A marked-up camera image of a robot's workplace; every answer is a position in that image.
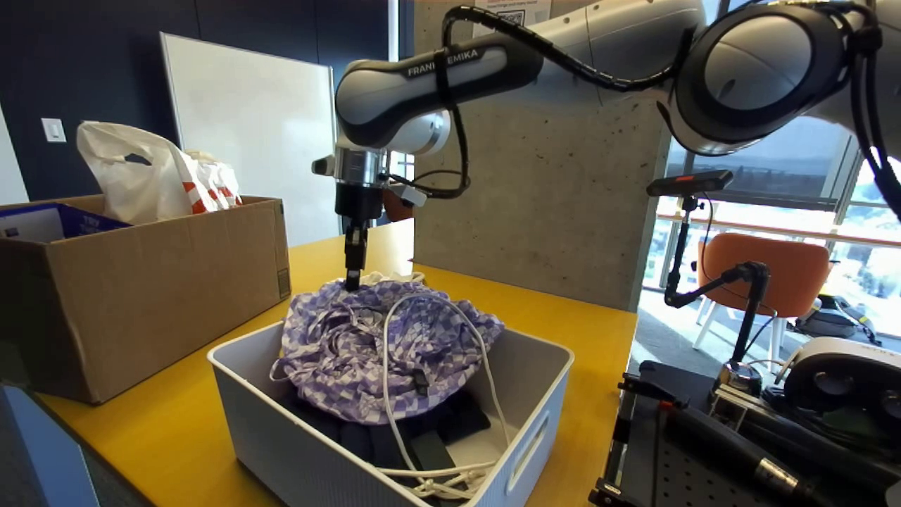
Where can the white plastic bag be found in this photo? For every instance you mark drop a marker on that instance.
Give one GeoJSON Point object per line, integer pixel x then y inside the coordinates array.
{"type": "Point", "coordinates": [143, 178]}

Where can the white light switch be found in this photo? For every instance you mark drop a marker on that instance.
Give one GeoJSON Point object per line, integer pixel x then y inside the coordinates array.
{"type": "Point", "coordinates": [54, 130]}

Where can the white plastic basket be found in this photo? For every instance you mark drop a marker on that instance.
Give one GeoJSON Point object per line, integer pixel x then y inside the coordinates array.
{"type": "Point", "coordinates": [299, 452]}

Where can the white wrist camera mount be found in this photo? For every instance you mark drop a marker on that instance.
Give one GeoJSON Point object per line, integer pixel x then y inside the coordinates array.
{"type": "Point", "coordinates": [405, 192]}

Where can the blue grey panel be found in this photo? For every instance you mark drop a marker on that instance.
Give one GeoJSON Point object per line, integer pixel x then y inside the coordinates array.
{"type": "Point", "coordinates": [37, 461]}

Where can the orange chair with white legs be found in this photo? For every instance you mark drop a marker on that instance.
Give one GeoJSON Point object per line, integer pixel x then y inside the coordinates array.
{"type": "Point", "coordinates": [779, 272]}

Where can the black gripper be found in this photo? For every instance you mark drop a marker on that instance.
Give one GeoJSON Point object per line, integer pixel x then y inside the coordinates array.
{"type": "Point", "coordinates": [358, 203]}

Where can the navy blue cloth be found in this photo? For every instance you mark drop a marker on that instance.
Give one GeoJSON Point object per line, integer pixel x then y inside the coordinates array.
{"type": "Point", "coordinates": [441, 425]}

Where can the brown cardboard box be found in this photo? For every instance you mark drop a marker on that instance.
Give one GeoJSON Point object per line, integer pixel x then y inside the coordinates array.
{"type": "Point", "coordinates": [143, 300]}

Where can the grey concrete pillar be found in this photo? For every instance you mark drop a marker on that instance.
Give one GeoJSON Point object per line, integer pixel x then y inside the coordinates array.
{"type": "Point", "coordinates": [554, 207]}

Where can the white wall panel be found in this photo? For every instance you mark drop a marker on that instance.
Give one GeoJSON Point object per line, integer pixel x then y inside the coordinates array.
{"type": "Point", "coordinates": [10, 158]}

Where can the orange chair with dark frame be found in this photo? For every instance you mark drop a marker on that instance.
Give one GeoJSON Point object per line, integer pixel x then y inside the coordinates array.
{"type": "Point", "coordinates": [400, 203]}

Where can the white QR code sign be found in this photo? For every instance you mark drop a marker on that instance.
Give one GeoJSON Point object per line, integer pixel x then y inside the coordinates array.
{"type": "Point", "coordinates": [517, 9]}

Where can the black jointed camera stand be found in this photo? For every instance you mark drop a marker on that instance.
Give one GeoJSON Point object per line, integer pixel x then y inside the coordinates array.
{"type": "Point", "coordinates": [751, 290]}

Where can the blue item in cardboard box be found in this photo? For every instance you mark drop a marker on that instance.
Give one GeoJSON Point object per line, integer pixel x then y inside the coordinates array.
{"type": "Point", "coordinates": [57, 224]}

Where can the black grey handheld tool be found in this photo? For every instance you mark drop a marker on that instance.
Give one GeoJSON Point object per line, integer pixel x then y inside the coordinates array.
{"type": "Point", "coordinates": [721, 447]}

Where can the white grey headset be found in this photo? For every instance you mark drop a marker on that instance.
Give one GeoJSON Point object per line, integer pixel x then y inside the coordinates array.
{"type": "Point", "coordinates": [840, 382]}

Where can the white board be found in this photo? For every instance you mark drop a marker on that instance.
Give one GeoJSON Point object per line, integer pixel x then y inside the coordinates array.
{"type": "Point", "coordinates": [264, 130]}

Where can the orange window railing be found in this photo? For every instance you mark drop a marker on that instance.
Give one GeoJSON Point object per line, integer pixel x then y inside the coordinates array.
{"type": "Point", "coordinates": [845, 230]}

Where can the purple white checkered cloth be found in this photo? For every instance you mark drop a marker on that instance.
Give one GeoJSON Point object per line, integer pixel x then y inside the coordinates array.
{"type": "Point", "coordinates": [340, 348]}

